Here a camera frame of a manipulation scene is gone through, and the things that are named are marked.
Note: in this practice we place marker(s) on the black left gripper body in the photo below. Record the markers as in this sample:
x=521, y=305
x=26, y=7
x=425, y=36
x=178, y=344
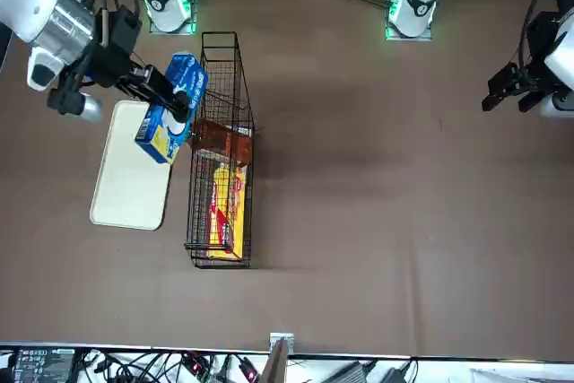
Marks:
x=538, y=42

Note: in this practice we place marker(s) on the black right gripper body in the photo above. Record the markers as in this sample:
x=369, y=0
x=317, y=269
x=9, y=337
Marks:
x=114, y=51

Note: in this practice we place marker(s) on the blue Oreo cookie box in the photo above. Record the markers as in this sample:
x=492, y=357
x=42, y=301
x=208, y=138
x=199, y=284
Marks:
x=188, y=78

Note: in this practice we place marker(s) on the brown tea bottle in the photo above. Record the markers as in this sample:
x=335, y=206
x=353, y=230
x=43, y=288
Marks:
x=224, y=141

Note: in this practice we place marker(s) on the cream plastic tray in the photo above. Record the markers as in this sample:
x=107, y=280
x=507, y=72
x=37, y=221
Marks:
x=130, y=194

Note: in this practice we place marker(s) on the yellow wafer box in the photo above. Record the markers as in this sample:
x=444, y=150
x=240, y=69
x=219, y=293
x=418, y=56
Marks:
x=224, y=212

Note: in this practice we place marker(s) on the black plug with red light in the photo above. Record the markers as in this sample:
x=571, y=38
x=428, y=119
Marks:
x=248, y=371
x=196, y=362

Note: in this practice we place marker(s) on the black labelled power adapter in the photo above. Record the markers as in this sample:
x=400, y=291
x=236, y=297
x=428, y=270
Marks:
x=40, y=365

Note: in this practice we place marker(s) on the dark power brick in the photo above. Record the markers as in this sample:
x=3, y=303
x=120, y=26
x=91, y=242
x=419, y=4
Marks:
x=352, y=374
x=397, y=376

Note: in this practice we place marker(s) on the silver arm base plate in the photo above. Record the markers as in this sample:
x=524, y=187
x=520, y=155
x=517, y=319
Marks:
x=426, y=37
x=188, y=29

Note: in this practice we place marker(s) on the aluminium camera post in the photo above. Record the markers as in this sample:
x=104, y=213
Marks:
x=275, y=365

